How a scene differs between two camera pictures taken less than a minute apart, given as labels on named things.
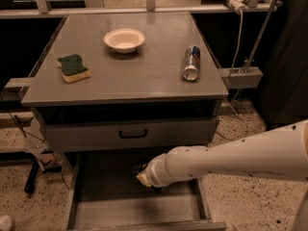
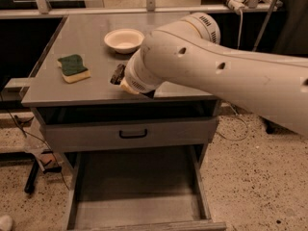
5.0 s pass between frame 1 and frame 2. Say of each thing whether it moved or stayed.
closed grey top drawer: stayed
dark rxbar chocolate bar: moved
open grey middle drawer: stayed
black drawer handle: stayed
